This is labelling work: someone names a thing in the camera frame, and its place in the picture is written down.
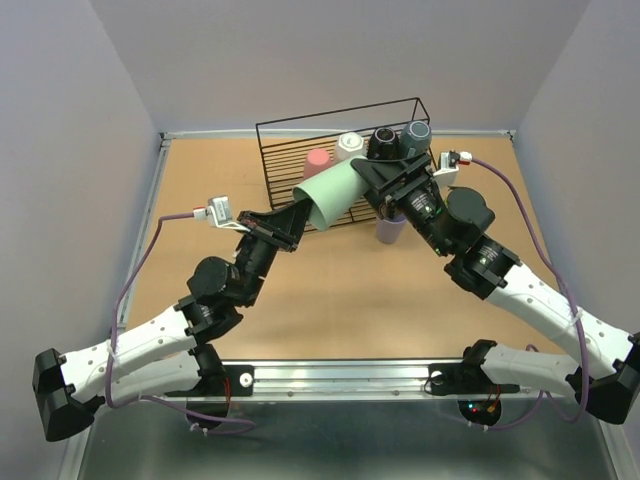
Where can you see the red cup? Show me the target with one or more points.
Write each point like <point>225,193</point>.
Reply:
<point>317,161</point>

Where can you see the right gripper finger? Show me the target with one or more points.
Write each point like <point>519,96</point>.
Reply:
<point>379,203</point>
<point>386,176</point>

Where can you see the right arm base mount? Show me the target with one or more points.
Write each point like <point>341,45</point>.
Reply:
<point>462,379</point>

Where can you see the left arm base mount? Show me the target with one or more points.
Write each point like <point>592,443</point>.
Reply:
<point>234,379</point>

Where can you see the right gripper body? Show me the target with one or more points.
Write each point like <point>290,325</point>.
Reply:
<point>412,199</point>

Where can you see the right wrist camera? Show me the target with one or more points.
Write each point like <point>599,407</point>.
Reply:
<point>449,165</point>

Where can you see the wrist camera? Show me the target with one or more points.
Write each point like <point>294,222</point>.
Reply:
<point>449,165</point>
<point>217,212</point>

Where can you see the black mug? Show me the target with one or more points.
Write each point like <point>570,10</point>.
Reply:
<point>383,144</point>

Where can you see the blue-grey mug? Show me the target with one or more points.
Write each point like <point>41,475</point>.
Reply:
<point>414,139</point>

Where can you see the black wire dish rack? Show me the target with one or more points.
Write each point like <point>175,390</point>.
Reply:
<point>284,143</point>

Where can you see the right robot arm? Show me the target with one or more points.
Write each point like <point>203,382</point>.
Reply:
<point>599,365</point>

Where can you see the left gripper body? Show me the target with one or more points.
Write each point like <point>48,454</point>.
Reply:
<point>269,233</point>

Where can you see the white mug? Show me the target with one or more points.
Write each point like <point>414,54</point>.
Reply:
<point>348,145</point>

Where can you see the green cup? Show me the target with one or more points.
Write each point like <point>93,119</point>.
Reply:
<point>332,193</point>

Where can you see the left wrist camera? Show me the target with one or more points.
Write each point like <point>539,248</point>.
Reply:
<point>217,212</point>

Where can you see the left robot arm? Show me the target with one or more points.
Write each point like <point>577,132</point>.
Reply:
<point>173,351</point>

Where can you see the purple cup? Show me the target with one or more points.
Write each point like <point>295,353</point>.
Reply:
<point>388,230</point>

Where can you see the aluminium front rail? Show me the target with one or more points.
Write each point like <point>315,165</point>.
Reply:
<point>398,380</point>

